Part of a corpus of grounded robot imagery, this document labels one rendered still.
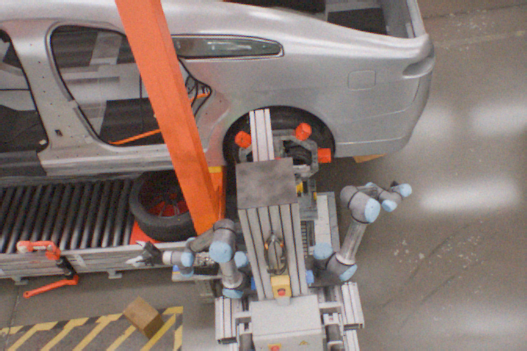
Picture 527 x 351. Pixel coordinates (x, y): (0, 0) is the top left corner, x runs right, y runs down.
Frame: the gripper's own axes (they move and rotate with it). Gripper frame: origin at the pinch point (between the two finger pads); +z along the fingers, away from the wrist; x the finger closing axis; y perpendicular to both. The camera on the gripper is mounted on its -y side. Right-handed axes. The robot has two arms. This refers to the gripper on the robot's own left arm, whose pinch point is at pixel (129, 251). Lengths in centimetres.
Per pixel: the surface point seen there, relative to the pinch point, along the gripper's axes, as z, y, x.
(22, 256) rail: 122, 79, 45
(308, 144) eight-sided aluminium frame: -85, 7, 110
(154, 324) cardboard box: 18, 112, 22
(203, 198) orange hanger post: -25, 11, 55
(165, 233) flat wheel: 19, 73, 75
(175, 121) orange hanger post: -23, -58, 45
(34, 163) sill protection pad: 110, 20, 85
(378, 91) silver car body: -128, -29, 123
